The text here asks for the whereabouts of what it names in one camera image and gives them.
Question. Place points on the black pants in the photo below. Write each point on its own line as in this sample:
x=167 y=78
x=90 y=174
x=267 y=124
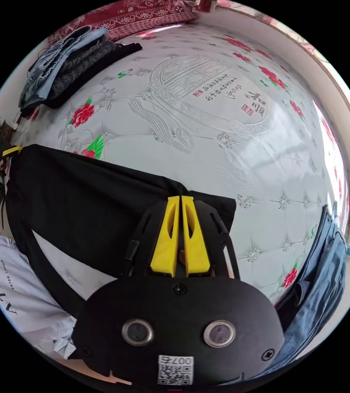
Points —
x=70 y=190

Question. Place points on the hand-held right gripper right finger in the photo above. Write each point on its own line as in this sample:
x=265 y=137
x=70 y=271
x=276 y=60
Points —
x=197 y=251

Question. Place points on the blue jeans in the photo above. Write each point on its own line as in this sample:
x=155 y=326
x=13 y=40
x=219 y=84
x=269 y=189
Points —
x=319 y=291

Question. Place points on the person's right hand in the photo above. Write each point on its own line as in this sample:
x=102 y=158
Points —
x=101 y=373

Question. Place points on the red patterned blanket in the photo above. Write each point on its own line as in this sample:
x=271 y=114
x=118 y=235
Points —
x=132 y=18

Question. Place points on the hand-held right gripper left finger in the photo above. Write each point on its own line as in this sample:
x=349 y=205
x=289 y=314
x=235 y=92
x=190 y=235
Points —
x=164 y=245

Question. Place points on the bed with white flowered sheet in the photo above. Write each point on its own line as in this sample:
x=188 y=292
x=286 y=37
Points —
x=193 y=129

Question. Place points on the pile of clothes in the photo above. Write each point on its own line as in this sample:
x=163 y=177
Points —
x=70 y=67

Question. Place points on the person's body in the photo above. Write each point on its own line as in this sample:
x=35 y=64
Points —
x=24 y=291

